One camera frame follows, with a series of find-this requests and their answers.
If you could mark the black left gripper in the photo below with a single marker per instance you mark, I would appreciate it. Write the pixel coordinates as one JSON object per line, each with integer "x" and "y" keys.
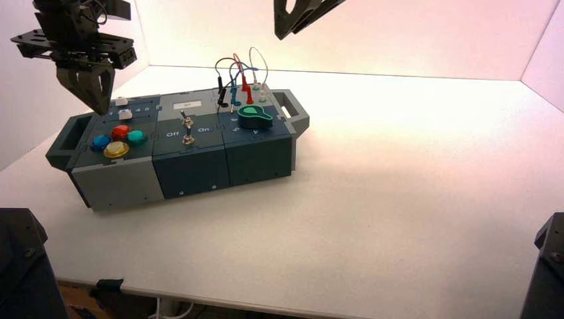
{"x": 75, "y": 44}

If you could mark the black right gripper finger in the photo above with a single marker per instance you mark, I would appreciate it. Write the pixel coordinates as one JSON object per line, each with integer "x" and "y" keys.
{"x": 282, "y": 22}
{"x": 324, "y": 11}

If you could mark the large white slider knob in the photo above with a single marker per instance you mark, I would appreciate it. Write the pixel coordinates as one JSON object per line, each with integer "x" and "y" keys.
{"x": 125, "y": 115}

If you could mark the small white slider knob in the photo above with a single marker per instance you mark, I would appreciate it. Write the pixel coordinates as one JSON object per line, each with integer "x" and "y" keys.
{"x": 121, "y": 101}

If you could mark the blue push button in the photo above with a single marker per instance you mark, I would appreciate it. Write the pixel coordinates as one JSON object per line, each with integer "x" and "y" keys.
{"x": 101, "y": 142}

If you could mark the red push button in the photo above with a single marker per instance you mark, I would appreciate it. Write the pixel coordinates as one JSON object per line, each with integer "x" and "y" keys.
{"x": 120, "y": 132}

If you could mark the yellow push button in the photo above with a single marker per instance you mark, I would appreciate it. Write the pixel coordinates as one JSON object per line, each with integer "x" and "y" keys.
{"x": 116, "y": 149}

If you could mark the green push button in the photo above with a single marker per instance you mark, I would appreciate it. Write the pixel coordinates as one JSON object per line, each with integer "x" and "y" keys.
{"x": 137, "y": 138}

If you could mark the green rotary pointer knob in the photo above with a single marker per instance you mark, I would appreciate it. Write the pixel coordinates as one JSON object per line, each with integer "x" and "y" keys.
{"x": 254, "y": 118}

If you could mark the white number label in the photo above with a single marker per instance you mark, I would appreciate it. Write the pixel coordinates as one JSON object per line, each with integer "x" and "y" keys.
{"x": 187, "y": 105}

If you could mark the grey and blue control box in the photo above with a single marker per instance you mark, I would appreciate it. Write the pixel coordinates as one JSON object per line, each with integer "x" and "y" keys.
{"x": 194, "y": 167}

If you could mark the black table edge clamp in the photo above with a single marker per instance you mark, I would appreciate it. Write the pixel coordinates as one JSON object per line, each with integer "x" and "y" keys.
{"x": 108, "y": 286}

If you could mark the white table leg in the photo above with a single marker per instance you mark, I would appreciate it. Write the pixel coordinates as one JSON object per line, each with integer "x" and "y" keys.
{"x": 167, "y": 308}

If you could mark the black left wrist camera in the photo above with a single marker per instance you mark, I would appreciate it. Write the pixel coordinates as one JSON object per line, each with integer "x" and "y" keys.
{"x": 119, "y": 9}

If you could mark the metal toggle switch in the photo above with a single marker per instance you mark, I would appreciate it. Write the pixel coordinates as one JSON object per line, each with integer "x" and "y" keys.
{"x": 184, "y": 117}
{"x": 188, "y": 139}

